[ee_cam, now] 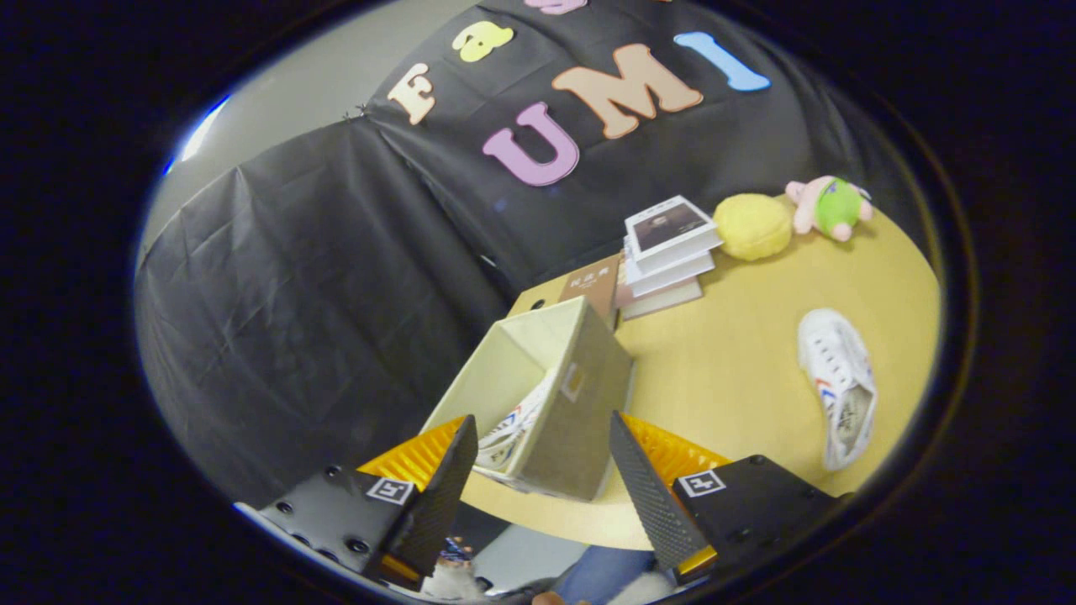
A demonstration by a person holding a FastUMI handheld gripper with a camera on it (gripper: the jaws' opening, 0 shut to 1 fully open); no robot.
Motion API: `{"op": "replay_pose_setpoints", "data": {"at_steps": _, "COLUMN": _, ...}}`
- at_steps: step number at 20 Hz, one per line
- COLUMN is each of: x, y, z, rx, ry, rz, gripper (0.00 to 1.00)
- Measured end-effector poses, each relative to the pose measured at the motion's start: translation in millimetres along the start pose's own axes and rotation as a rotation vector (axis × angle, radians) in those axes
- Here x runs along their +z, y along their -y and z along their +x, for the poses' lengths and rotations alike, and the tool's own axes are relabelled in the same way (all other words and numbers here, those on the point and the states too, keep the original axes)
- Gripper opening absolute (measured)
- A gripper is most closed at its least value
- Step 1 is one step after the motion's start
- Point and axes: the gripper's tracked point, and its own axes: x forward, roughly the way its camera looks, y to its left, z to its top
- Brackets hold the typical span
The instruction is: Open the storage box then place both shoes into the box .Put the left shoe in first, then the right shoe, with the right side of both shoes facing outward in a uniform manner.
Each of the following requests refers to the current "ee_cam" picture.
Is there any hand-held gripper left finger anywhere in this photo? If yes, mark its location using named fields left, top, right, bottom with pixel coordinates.
left=234, top=414, right=480, bottom=593

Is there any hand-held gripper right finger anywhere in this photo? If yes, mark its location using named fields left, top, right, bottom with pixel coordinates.
left=609, top=410, right=841, bottom=587

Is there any grey fabric storage box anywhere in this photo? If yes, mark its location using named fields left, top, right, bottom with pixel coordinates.
left=420, top=294, right=636, bottom=502

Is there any white canvas shoe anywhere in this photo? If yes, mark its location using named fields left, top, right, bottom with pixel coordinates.
left=475, top=370, right=560, bottom=471
left=797, top=308, right=878, bottom=471

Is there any person's blue jeans leg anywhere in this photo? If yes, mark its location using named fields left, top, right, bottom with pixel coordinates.
left=555, top=546, right=658, bottom=605

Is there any white book pink cover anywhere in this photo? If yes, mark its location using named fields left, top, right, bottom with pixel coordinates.
left=614, top=277, right=704, bottom=321

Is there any brown cover book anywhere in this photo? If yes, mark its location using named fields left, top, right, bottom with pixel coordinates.
left=559, top=252, right=623, bottom=330

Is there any plain white book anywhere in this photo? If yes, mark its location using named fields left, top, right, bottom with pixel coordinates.
left=624, top=248, right=717, bottom=297

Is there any black backdrop cloth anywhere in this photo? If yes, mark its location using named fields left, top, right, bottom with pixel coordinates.
left=134, top=0, right=926, bottom=505

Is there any white book dark photo cover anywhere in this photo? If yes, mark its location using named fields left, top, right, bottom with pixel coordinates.
left=624, top=195, right=724, bottom=274

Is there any yellow plush toy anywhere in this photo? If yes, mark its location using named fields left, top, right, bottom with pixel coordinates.
left=713, top=193, right=793, bottom=261

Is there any green and pink plush toy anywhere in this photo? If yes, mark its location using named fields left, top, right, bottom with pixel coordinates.
left=785, top=175, right=873, bottom=243

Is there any ceiling light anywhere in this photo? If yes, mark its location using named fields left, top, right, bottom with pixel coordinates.
left=164, top=92, right=232, bottom=173

